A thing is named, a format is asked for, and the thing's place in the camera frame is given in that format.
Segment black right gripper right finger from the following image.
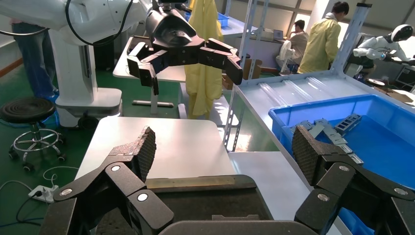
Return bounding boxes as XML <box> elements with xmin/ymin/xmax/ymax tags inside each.
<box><xmin>291</xmin><ymin>125</ymin><xmax>415</xmax><ymax>235</ymax></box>

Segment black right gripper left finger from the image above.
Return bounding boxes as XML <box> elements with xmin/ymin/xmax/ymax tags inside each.
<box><xmin>39</xmin><ymin>125</ymin><xmax>176</xmax><ymax>235</ymax></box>

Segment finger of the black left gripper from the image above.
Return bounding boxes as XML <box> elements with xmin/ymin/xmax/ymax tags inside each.
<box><xmin>199</xmin><ymin>38</ymin><xmax>244</xmax><ymax>86</ymax></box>
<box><xmin>127</xmin><ymin>42</ymin><xmax>163</xmax><ymax>95</ymax></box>

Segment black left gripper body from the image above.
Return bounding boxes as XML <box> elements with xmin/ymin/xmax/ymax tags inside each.
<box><xmin>146</xmin><ymin>8</ymin><xmax>208</xmax><ymax>67</ymax></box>

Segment black flat container tray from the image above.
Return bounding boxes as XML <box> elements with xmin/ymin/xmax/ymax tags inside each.
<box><xmin>94</xmin><ymin>174</ymin><xmax>274</xmax><ymax>235</ymax></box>

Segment brown cardboard box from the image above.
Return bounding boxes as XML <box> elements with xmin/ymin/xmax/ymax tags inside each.
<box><xmin>242</xmin><ymin>58</ymin><xmax>264</xmax><ymax>81</ymax></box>

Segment hanging yellow coat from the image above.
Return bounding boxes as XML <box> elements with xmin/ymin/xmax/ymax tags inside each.
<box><xmin>184</xmin><ymin>0</ymin><xmax>225</xmax><ymax>119</ymax></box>

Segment small blue plastic crate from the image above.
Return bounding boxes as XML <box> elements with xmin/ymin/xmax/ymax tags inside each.
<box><xmin>216</xmin><ymin>12</ymin><xmax>230</xmax><ymax>28</ymax></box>

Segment white workbench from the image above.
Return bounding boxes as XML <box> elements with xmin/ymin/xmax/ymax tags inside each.
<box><xmin>220</xmin><ymin>16</ymin><xmax>288</xmax><ymax>71</ymax></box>

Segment large blue plastic bin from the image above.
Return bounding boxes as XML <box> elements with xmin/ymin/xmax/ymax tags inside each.
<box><xmin>268</xmin><ymin>94</ymin><xmax>415</xmax><ymax>235</ymax></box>

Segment white fan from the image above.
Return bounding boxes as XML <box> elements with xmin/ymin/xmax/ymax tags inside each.
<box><xmin>277</xmin><ymin>40</ymin><xmax>295</xmax><ymax>77</ymax></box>

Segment white robot body column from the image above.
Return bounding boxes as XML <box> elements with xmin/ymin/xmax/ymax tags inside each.
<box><xmin>48</xmin><ymin>29</ymin><xmax>123</xmax><ymax>130</ymax></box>

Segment seated person beige shirt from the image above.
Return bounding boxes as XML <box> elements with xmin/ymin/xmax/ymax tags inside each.
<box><xmin>276</xmin><ymin>19</ymin><xmax>309</xmax><ymax>73</ymax></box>

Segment white power strip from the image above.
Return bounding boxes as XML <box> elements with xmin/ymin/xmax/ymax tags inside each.
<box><xmin>28</xmin><ymin>185</ymin><xmax>60</xmax><ymax>204</ymax></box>

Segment person in yellow coat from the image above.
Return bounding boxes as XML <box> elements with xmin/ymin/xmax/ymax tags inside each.
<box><xmin>298</xmin><ymin>0</ymin><xmax>350</xmax><ymax>74</ymax></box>

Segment open flat cardboard box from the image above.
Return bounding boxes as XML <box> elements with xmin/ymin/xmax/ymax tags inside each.
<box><xmin>372</xmin><ymin>86</ymin><xmax>415</xmax><ymax>104</ymax></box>

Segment person in blue jeans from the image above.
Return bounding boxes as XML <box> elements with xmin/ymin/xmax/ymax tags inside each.
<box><xmin>11</xmin><ymin>19</ymin><xmax>60</xmax><ymax>102</ymax></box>

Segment black monitor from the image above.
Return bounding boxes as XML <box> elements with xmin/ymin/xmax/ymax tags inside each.
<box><xmin>394</xmin><ymin>66</ymin><xmax>415</xmax><ymax>89</ymax></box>

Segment black round rolling stool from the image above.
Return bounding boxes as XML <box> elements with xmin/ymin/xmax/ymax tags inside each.
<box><xmin>0</xmin><ymin>96</ymin><xmax>67</xmax><ymax>172</ymax></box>

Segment white humanoid robot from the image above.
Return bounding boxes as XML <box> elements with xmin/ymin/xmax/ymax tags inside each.
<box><xmin>352</xmin><ymin>24</ymin><xmax>415</xmax><ymax>67</ymax></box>

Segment perforated metal bracket part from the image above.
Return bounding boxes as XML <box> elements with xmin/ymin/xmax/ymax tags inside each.
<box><xmin>290</xmin><ymin>120</ymin><xmax>325</xmax><ymax>139</ymax></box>
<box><xmin>314</xmin><ymin>118</ymin><xmax>349</xmax><ymax>145</ymax></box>
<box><xmin>336</xmin><ymin>144</ymin><xmax>365</xmax><ymax>166</ymax></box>
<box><xmin>334</xmin><ymin>113</ymin><xmax>363</xmax><ymax>135</ymax></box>

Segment white power cable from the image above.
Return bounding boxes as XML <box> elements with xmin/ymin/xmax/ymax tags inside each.
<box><xmin>42</xmin><ymin>166</ymin><xmax>80</xmax><ymax>189</ymax></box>

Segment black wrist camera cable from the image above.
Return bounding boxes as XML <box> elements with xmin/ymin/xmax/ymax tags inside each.
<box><xmin>65</xmin><ymin>0</ymin><xmax>134</xmax><ymax>47</ymax></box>

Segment black floor cable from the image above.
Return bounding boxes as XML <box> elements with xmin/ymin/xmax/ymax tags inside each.
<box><xmin>0</xmin><ymin>191</ymin><xmax>45</xmax><ymax>228</ymax></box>

